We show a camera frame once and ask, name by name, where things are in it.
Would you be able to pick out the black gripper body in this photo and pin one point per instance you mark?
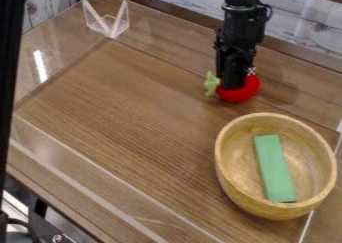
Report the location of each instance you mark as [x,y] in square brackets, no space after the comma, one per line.
[243,27]

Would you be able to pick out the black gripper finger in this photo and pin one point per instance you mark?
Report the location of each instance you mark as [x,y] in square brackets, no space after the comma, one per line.
[236,65]
[219,61]

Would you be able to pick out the red plush fruit green leaf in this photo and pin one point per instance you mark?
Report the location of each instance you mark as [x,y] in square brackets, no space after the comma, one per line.
[236,95]

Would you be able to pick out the wooden bowl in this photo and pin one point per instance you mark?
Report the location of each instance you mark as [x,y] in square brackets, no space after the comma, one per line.
[309,156]

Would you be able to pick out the green rectangular block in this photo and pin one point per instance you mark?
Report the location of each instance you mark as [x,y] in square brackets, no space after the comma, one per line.
[278,184]

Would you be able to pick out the black table leg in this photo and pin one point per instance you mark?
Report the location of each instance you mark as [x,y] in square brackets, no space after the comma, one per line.
[39,208]

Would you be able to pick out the clear acrylic corner bracket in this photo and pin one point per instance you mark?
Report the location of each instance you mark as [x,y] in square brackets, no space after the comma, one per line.
[107,25]

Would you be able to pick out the clear acrylic tray wall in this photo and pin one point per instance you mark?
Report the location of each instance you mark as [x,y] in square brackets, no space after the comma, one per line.
[115,212]

